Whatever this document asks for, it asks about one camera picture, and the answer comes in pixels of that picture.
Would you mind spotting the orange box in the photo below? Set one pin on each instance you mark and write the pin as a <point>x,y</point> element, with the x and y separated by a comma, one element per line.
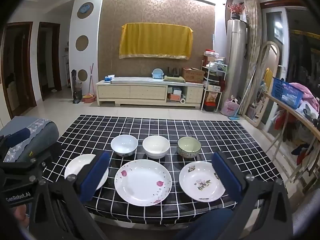
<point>173,96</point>

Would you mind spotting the upright vacuum cleaner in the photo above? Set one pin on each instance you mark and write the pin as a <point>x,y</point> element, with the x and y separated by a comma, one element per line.
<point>77,87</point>

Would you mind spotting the black checked tablecloth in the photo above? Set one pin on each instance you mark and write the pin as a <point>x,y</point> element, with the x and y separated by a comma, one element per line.
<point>150,127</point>

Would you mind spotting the green folded cloth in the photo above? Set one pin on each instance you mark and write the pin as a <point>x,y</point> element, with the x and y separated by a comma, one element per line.
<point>174,79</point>

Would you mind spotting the blue tissue box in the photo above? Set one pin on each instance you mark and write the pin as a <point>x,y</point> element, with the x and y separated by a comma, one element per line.
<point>109,79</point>

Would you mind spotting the white shelf rack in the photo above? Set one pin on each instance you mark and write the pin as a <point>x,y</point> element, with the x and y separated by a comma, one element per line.
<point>212,80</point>

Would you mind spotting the round brown wall disc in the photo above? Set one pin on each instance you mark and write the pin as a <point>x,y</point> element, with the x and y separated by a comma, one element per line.
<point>82,74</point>
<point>82,43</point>

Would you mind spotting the arched wooden mirror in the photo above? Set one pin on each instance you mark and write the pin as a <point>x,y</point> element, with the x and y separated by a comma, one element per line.
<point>267,52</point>

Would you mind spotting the black router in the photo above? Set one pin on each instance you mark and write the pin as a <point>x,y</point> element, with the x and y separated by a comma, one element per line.
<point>173,73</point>

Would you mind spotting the brown wooden door frame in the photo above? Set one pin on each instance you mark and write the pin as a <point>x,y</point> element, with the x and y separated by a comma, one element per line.
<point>58,60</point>
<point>31,67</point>

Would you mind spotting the round wall disc blue plate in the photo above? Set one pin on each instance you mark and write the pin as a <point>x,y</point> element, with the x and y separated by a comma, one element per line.
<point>85,10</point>

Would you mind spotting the pink bag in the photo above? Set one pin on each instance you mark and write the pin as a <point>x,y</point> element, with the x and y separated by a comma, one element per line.
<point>231,108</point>

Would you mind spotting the yellow hanging cloth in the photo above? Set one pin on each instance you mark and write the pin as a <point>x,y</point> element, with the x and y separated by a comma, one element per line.
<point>155,40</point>

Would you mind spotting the large pink petal plate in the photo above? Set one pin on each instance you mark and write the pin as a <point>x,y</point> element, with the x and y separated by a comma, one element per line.
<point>142,182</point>

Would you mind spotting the beige patterned curtain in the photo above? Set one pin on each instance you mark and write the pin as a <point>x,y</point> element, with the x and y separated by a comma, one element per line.
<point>253,42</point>

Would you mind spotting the wooden folding table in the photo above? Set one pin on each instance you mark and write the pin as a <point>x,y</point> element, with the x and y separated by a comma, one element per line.
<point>300,120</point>

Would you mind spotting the red dustpan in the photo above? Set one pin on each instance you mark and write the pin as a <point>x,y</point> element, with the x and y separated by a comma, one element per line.
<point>88,98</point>

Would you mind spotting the patterned green bowl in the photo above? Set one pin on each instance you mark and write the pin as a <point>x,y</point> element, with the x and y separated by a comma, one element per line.
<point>189,145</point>

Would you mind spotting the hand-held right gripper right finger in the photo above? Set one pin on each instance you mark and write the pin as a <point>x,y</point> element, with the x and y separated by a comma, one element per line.
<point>226,177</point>

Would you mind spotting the grey lace-covered seat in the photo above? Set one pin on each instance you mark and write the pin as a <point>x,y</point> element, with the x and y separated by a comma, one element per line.
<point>37,130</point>

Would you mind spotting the beige low cabinet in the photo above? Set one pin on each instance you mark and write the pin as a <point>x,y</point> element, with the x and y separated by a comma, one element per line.
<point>120,92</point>

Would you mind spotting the pink clothes pile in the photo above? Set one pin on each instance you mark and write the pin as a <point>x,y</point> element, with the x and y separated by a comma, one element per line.
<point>308,92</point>

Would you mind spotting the red flower vase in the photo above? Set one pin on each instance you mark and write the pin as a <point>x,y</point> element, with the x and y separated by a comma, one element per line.
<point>236,8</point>

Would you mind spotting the pink broom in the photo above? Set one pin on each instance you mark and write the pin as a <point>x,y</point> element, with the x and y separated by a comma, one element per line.
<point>90,80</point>

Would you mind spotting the blue plastic basket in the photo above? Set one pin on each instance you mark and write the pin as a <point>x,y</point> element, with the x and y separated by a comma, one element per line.
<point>286,92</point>

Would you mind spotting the person's left hand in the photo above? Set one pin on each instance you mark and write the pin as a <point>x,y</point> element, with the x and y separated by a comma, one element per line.
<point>21,215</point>

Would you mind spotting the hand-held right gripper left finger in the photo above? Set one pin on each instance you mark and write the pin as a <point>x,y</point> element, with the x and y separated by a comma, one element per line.
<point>96,177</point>

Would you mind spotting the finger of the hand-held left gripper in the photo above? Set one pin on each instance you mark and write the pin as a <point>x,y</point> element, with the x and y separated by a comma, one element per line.
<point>51,152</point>
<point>16,135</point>

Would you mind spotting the plain white bowl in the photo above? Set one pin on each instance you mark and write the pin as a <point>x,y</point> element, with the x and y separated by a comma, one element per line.
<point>156,145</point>

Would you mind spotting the purple floral white plate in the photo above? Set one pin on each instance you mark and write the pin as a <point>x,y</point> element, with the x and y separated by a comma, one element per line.
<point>197,177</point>

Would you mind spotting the small plain white plate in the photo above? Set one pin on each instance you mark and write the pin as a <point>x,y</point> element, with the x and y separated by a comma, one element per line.
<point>78,163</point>

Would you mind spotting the silver tower air conditioner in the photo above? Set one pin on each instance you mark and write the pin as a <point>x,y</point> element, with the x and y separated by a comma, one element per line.
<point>236,55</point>

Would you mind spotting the brown cardboard box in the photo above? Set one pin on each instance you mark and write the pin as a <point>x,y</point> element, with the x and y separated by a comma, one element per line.
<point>192,75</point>

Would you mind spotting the bluish white bowl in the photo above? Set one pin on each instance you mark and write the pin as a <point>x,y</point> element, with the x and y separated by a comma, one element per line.
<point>124,143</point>

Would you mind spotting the light blue pot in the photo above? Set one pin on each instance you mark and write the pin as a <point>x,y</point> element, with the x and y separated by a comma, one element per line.
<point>158,74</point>

